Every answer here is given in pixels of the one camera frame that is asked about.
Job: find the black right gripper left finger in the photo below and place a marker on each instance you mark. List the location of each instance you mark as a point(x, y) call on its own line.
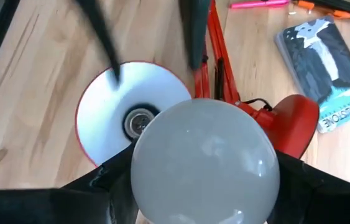
point(53, 205)

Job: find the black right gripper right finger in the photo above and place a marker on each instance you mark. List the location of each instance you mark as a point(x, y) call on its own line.
point(324, 199)

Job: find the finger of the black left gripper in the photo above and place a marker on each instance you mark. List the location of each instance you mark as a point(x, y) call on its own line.
point(103, 37)
point(196, 31)

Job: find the red desk lamp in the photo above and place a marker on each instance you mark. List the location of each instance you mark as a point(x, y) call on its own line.
point(292, 124)

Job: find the white lightbulb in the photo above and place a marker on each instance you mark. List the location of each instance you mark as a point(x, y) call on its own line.
point(205, 161)

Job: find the pink marker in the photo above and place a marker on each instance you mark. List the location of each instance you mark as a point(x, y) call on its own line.
point(260, 4)

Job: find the Yellowstone book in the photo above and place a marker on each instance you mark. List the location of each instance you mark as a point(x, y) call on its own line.
point(320, 62)

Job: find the orange marker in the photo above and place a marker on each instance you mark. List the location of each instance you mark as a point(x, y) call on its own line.
point(333, 12)

